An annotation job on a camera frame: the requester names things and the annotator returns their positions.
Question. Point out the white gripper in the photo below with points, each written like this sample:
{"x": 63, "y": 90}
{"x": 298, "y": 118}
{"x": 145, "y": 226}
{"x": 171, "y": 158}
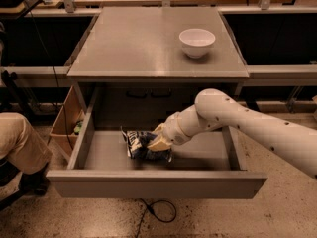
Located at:
{"x": 173, "y": 131}

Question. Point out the blue chip bag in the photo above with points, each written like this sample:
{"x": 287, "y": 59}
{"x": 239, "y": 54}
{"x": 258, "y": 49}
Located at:
{"x": 137, "y": 146}

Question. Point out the black shoe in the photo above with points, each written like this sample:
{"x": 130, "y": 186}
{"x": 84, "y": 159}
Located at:
{"x": 36, "y": 183}

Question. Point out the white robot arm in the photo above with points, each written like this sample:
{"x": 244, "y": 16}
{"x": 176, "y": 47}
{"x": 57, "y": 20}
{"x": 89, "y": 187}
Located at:
{"x": 213, "y": 109}

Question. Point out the person leg beige trousers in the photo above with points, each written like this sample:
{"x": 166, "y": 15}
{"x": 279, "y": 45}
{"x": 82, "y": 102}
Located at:
{"x": 21, "y": 145}

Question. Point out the open cardboard box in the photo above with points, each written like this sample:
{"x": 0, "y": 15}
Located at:
{"x": 64, "y": 125}

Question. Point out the white ceramic bowl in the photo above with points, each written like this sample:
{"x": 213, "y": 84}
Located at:
{"x": 196, "y": 43}

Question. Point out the grey open top drawer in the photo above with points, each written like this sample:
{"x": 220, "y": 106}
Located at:
{"x": 211, "y": 165}

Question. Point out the green object in box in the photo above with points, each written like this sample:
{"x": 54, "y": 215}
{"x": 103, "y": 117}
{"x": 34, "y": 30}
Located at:
{"x": 77, "y": 127}

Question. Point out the grey cabinet table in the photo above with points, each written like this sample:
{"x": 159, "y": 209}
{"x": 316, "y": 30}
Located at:
{"x": 132, "y": 60}

